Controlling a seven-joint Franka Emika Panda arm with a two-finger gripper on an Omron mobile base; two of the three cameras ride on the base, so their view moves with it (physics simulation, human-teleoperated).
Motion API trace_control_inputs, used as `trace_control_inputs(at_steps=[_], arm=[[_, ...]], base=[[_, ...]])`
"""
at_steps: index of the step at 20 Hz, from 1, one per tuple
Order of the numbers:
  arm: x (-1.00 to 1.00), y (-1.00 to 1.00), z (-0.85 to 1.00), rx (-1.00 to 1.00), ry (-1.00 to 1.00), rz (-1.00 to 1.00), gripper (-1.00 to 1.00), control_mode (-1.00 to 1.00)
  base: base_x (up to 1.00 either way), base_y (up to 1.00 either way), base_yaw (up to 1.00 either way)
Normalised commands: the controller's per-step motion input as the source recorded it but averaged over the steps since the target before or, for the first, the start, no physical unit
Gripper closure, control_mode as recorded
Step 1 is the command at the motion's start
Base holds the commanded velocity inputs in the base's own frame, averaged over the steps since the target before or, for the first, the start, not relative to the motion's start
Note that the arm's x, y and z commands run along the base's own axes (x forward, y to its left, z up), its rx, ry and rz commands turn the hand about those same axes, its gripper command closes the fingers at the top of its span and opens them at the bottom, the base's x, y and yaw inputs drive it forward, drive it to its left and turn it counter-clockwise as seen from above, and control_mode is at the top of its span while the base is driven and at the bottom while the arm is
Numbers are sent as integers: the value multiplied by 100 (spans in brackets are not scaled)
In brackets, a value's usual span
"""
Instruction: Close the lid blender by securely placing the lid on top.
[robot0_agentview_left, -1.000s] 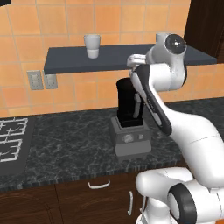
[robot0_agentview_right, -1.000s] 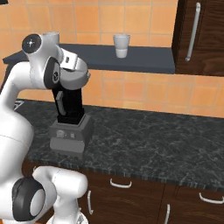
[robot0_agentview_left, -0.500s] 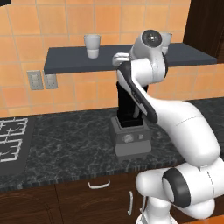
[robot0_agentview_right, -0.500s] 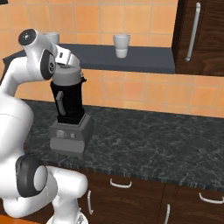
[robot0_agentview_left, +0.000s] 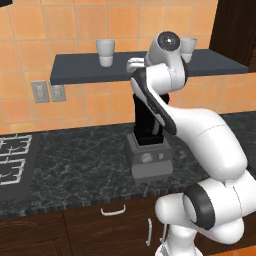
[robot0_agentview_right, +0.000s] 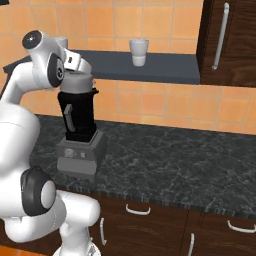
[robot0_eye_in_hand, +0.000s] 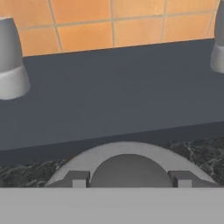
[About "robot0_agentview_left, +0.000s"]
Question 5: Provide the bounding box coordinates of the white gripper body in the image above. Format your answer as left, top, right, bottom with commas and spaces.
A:
126, 56, 147, 74

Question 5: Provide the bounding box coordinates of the grey blender with black jar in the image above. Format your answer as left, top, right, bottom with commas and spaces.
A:
125, 92, 175, 183

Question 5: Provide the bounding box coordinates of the white cup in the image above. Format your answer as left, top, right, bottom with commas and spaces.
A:
95, 38, 116, 68
179, 36, 198, 64

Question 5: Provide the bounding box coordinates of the dark hob with grey grates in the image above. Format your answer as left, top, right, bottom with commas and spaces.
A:
0, 132, 42, 202

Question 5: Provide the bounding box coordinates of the dark wood drawer front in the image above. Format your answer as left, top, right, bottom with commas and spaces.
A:
62, 195, 161, 256

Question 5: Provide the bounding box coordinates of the dark wood cupboard front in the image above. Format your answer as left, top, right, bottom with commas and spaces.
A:
0, 209, 72, 256

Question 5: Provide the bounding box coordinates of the dark grey wall shelf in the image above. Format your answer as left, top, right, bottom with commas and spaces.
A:
49, 48, 250, 86

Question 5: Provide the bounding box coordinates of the grey wall socket plate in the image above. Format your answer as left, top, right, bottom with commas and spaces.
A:
49, 83, 67, 103
30, 79, 51, 104

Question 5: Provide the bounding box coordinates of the dark wood wall cupboard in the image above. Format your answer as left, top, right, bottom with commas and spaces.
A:
208, 0, 256, 73

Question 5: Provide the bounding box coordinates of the curved silver drawer handle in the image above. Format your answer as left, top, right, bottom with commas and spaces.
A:
100, 204, 127, 217

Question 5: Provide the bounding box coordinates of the silver cupboard door handle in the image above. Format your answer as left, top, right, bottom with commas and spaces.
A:
145, 217, 154, 248
159, 223, 168, 245

